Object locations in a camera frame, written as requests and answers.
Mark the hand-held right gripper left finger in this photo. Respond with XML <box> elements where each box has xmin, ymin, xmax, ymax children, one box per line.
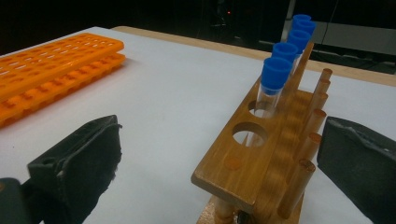
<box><xmin>21</xmin><ymin>115</ymin><xmax>123</xmax><ymax>224</ymax></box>

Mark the white table mat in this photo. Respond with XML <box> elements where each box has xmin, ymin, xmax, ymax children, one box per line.
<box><xmin>0</xmin><ymin>26</ymin><xmax>396</xmax><ymax>224</ymax></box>

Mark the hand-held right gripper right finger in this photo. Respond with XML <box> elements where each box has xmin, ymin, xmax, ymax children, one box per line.
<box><xmin>317</xmin><ymin>116</ymin><xmax>396</xmax><ymax>224</ymax></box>

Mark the grey metal stand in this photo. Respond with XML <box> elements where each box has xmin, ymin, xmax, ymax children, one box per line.
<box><xmin>279</xmin><ymin>0</ymin><xmax>396</xmax><ymax>59</ymax></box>

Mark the wooden test tube rack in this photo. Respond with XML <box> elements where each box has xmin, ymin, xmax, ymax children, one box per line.
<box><xmin>191</xmin><ymin>41</ymin><xmax>333</xmax><ymax>224</ymax></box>

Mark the blue capped test tube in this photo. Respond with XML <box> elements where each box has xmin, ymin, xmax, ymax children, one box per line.
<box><xmin>271</xmin><ymin>42</ymin><xmax>300</xmax><ymax>74</ymax></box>
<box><xmin>293</xmin><ymin>20</ymin><xmax>318</xmax><ymax>35</ymax></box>
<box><xmin>292</xmin><ymin>13</ymin><xmax>312</xmax><ymax>23</ymax></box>
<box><xmin>286</xmin><ymin>29</ymin><xmax>312</xmax><ymax>62</ymax></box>
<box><xmin>255</xmin><ymin>56</ymin><xmax>293</xmax><ymax>119</ymax></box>

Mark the orange plastic tube rack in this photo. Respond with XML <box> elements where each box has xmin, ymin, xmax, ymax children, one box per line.
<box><xmin>0</xmin><ymin>32</ymin><xmax>127</xmax><ymax>129</ymax></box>

